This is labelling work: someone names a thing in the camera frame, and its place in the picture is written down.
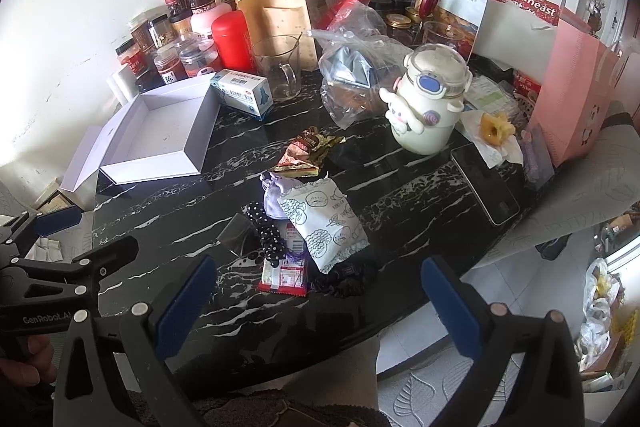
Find lavender drawstring pouch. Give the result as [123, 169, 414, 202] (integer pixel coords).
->
[259, 171, 302, 221]

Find yellow pastry on tissue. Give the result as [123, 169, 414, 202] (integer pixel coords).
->
[460, 110, 524, 169]

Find spice jar brown contents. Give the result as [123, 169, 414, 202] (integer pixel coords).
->
[153, 44, 188, 84]

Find glass mug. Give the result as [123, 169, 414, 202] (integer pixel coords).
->
[253, 35, 302, 103]

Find white printed snack packet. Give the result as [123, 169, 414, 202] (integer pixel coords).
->
[278, 176, 369, 274]

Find red label sauce jar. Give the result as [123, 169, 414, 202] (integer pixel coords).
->
[115, 38, 149, 78]

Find white open gift box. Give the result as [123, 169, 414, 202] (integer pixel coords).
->
[61, 75, 220, 192]

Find black polka dot scrunchie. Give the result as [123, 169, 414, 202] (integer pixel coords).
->
[242, 202, 286, 268]

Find red plastic canister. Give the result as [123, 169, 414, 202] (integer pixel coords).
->
[210, 11, 257, 74]

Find red white spicy snack packet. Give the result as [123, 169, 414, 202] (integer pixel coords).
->
[257, 221, 308, 297]

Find white cartoon dog cup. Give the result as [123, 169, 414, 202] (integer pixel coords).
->
[378, 43, 472, 156]

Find black smartphone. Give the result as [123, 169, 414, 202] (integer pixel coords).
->
[450, 144, 520, 227]

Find white blue medicine box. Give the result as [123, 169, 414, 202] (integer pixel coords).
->
[210, 69, 273, 121]

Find pink white bottle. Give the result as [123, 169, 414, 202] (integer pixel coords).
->
[190, 2, 232, 38]

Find left hand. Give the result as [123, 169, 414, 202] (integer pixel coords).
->
[0, 335, 58, 387]

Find clear plastic bag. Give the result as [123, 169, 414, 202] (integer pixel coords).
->
[307, 1, 411, 130]

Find brown kraft pouch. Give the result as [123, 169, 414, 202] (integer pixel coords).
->
[236, 0, 318, 72]

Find clear jar orange label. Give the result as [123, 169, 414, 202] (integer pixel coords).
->
[177, 37, 222, 77]

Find white Northeast paper bag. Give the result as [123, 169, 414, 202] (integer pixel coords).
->
[472, 0, 586, 84]

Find pink paper bag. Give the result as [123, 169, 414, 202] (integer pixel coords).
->
[528, 10, 620, 167]

